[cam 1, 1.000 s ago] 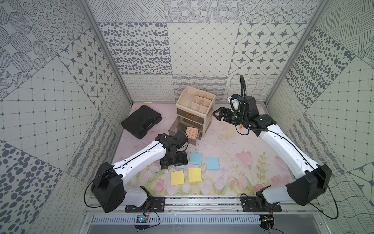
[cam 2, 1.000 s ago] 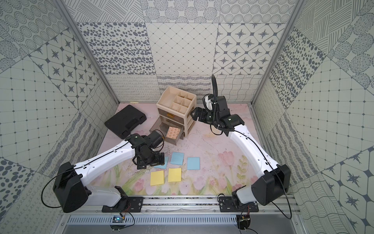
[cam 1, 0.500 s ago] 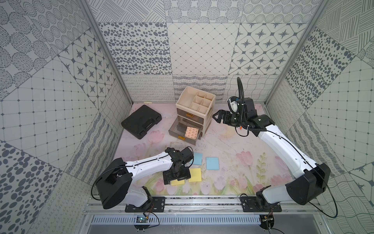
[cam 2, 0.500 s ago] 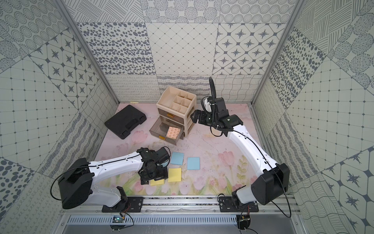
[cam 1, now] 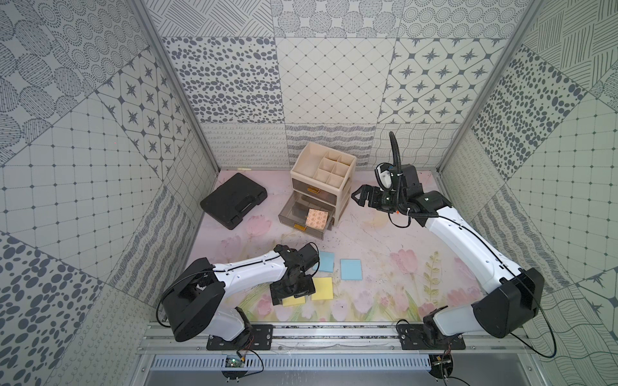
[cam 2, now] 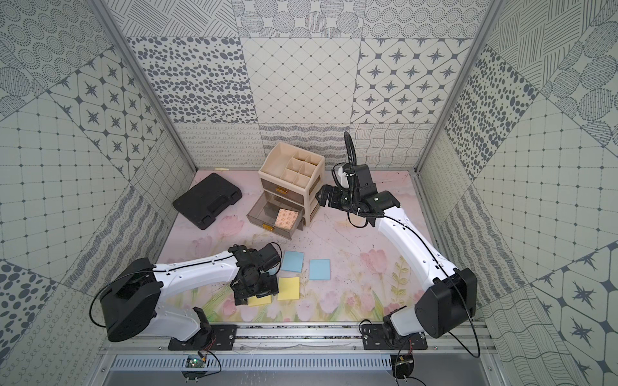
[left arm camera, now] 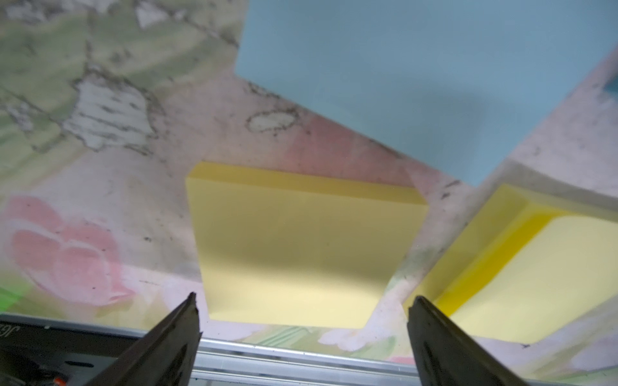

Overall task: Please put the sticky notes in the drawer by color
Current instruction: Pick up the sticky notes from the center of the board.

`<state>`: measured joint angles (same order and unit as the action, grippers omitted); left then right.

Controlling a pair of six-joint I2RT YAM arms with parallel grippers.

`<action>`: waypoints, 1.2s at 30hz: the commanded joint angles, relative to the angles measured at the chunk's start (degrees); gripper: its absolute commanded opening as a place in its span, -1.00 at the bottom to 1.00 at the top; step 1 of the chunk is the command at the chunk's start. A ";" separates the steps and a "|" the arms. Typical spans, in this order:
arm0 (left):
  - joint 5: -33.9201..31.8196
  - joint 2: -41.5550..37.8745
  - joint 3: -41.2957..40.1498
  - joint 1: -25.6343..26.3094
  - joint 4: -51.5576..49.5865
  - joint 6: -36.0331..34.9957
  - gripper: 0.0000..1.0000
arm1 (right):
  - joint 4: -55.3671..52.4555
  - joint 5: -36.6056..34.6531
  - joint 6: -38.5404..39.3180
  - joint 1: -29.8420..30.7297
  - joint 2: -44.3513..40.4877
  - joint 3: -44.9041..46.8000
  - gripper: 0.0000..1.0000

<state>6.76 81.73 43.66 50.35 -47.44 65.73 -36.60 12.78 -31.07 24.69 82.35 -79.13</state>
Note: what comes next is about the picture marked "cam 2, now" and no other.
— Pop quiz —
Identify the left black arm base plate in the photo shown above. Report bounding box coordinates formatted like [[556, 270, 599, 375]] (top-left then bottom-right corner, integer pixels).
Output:
[[167, 324, 238, 352]]

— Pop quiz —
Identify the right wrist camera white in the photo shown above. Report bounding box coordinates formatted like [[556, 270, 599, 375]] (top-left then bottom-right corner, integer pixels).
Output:
[[332, 162, 349, 190]]

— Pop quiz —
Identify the aluminium mounting rail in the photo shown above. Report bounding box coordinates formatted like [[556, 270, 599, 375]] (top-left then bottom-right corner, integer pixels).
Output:
[[98, 322, 498, 355]]

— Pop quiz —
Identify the yellow sticky pad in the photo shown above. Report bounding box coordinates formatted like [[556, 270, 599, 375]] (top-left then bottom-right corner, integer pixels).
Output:
[[248, 295, 272, 307], [277, 278, 300, 301]]

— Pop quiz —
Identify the blue sticky pad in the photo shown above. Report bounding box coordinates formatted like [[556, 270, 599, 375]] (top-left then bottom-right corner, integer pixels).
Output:
[[281, 251, 304, 273], [309, 259, 331, 281]]

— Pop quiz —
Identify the clear grey drawer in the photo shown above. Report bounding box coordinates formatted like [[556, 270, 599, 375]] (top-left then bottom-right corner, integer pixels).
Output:
[[247, 191, 304, 240], [261, 179, 315, 204]]

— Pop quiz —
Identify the patterned pink sticky pad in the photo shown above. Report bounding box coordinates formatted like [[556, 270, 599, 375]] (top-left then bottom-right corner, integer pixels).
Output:
[[275, 208, 299, 230]]

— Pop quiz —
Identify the floral pink table mat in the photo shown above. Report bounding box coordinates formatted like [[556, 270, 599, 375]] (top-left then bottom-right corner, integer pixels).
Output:
[[157, 170, 423, 323]]

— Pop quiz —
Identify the middle blue sticky pad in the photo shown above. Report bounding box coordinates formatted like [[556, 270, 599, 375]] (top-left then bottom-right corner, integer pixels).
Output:
[[281, 251, 304, 273]]

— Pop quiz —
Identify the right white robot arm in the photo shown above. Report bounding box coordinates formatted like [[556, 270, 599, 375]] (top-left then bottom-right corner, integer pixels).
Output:
[[315, 185, 477, 338]]

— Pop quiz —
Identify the black plastic tool case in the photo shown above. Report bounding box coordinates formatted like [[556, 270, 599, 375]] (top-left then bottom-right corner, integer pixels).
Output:
[[173, 173, 242, 230]]

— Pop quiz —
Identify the right blue sticky pad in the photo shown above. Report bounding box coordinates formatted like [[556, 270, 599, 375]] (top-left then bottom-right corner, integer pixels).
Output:
[[309, 259, 331, 281]]

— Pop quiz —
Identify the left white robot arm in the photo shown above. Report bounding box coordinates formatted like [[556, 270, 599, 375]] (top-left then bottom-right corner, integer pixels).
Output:
[[96, 244, 281, 351]]

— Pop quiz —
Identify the black round connector box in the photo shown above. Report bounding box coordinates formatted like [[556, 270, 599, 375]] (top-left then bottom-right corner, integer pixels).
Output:
[[390, 354, 415, 380]]

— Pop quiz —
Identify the green circuit board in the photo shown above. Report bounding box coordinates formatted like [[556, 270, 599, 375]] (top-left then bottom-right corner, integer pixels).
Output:
[[184, 355, 205, 369]]

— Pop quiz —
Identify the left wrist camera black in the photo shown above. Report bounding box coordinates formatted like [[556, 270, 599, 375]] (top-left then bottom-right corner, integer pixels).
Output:
[[256, 242, 282, 275]]

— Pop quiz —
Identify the beige desktop drawer organizer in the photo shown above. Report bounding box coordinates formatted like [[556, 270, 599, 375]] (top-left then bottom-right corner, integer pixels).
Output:
[[258, 142, 325, 226]]

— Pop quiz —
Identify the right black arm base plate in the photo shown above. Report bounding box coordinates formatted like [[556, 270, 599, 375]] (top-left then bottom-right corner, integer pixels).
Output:
[[358, 323, 428, 352]]

